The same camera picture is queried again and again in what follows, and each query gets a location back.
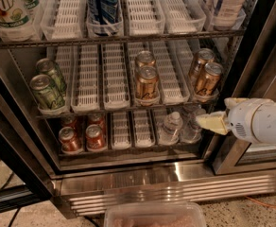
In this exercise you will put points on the stainless fridge cabinet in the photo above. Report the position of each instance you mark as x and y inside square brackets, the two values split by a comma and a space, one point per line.
[135, 167]

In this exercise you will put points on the clear water bottle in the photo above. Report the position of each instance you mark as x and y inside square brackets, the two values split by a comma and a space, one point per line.
[191, 132]
[170, 129]

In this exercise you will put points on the top wire shelf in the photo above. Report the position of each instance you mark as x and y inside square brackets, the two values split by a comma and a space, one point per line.
[122, 39]

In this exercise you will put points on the front left red can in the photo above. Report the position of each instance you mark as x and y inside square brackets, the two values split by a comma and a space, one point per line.
[70, 143]

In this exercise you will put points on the rear green can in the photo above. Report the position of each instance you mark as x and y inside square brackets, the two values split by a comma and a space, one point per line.
[52, 69]

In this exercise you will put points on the white labelled bottle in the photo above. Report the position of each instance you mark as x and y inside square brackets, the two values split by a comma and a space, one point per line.
[226, 12]

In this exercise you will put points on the blue pepsi bottle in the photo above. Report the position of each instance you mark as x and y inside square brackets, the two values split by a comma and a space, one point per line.
[103, 16]

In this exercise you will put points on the orange can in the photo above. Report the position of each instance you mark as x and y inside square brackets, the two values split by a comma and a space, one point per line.
[208, 79]
[201, 57]
[146, 82]
[145, 58]

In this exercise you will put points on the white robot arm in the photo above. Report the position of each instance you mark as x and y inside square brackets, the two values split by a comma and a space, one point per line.
[263, 124]

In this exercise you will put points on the front right red can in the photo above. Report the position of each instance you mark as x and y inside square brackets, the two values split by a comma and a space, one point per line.
[95, 140]

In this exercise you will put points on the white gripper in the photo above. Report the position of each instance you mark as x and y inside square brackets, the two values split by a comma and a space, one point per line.
[241, 117]

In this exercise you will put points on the clear plastic container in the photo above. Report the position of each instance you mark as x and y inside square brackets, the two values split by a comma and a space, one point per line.
[155, 214]

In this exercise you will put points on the green can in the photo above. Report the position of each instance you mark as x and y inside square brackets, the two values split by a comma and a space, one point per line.
[52, 69]
[46, 92]

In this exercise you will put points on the rear left red can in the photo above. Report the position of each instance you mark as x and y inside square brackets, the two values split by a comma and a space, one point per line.
[70, 121]

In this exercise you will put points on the glass fridge door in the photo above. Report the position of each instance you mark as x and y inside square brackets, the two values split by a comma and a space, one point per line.
[15, 153]

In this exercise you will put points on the middle wire shelf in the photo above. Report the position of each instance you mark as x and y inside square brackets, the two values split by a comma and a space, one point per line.
[127, 109]

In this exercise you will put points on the right clear water bottle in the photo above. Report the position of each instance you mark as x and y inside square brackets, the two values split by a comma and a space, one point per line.
[191, 132]

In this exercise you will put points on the rear right red can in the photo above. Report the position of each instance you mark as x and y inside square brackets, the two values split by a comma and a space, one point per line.
[98, 119]

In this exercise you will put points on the left clear water bottle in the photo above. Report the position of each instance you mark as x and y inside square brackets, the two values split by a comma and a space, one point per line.
[170, 129]

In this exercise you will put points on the red can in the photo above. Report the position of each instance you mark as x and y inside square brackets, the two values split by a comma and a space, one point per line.
[70, 143]
[70, 121]
[95, 140]
[98, 119]

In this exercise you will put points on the wire shelf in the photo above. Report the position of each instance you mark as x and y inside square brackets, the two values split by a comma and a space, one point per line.
[122, 39]
[127, 109]

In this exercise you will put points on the front green can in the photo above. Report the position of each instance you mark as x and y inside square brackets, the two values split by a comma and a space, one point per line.
[46, 92]

